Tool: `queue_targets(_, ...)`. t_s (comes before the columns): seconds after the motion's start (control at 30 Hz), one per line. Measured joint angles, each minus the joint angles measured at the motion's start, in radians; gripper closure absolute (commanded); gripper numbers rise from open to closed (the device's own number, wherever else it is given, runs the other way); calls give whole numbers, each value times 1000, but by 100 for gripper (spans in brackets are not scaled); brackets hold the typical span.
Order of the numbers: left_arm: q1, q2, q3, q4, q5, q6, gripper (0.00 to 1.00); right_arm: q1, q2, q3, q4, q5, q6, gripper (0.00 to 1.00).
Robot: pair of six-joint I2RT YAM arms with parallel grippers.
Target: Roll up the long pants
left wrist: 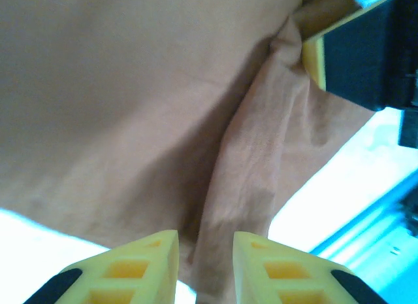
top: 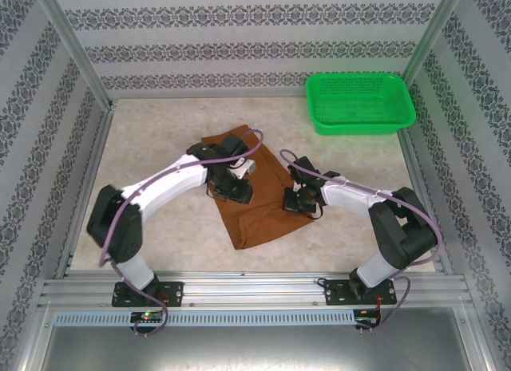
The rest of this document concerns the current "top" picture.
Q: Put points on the brown cloth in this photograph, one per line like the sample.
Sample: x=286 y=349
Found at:
x=267 y=211

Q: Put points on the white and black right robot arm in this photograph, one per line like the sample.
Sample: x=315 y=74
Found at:
x=347 y=195

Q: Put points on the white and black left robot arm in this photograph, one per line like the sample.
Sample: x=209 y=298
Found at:
x=171 y=179

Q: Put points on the green plastic basket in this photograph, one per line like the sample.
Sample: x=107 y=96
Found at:
x=351 y=107

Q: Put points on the grey metal shelf panel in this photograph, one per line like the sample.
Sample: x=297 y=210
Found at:
x=255 y=347

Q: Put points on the thin aluminium wall rail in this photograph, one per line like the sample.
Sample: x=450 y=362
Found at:
x=199 y=96

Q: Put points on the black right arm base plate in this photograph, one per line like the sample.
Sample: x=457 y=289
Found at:
x=335 y=293

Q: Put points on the aluminium table side rail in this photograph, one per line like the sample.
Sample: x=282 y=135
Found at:
x=103 y=127
x=409 y=151

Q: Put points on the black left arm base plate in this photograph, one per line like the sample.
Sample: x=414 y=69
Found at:
x=171 y=293

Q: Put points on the aluminium frame post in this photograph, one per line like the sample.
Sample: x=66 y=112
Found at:
x=80 y=52
x=431 y=32

